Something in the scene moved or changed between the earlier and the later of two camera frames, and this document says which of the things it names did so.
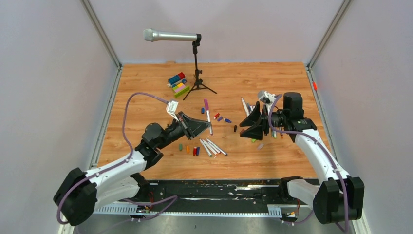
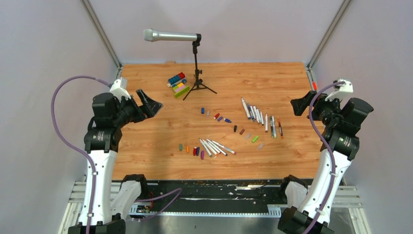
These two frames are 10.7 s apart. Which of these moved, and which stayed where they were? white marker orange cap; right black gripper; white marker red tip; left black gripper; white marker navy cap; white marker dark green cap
Moved: right black gripper; left black gripper
Stayed: white marker dark green cap; white marker navy cap; white marker orange cap; white marker red tip
